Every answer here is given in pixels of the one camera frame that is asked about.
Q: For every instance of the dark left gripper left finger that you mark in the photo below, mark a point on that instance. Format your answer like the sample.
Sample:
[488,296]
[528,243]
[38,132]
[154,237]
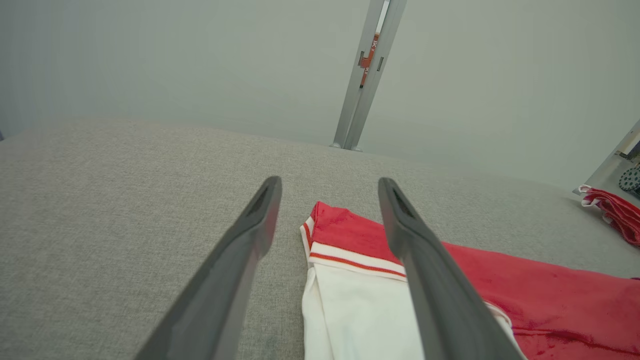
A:
[225,290]

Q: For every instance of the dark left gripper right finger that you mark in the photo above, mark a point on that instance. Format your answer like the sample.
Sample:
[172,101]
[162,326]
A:
[440,300]

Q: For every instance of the red and white garment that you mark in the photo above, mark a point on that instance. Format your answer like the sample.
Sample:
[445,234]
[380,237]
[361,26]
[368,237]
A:
[550,300]

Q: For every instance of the black dotted object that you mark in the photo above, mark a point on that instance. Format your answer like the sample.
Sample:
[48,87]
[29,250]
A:
[631,179]

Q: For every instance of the red sign strip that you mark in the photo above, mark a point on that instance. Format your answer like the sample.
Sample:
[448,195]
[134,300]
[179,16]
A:
[369,57]

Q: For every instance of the grey metal post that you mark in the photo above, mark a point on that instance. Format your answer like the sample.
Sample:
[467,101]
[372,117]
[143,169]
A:
[357,110]

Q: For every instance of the grey metal frame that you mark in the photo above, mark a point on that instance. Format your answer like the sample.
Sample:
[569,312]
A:
[607,172]

